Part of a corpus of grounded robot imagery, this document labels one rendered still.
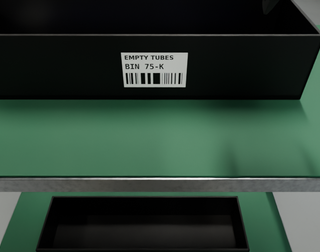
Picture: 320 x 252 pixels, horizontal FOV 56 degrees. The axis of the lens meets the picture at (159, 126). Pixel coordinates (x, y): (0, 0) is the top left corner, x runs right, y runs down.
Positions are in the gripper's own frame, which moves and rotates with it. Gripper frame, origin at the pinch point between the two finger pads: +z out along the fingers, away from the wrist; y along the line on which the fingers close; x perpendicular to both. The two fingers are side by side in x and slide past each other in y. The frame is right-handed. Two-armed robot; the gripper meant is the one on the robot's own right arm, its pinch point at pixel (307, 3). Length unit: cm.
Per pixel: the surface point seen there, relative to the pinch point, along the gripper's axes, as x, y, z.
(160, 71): -0.1, 16.0, 13.8
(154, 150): 12.2, 16.8, 13.7
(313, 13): -195, -142, 225
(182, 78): 0.4, 12.6, 14.9
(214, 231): 21, -1, 75
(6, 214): 11, 88, 120
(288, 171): 15.7, -0.1, 12.1
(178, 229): 20, 11, 76
